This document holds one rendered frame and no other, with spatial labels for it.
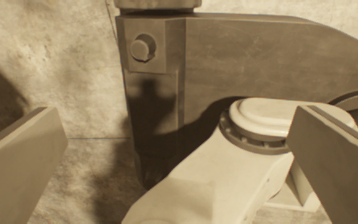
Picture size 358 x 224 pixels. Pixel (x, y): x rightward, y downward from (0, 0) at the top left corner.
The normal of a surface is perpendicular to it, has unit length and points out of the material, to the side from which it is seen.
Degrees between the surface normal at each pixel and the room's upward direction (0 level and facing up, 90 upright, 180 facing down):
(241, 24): 0
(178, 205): 115
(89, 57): 0
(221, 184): 90
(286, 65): 0
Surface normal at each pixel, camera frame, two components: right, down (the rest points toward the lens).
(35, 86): -0.18, 0.50
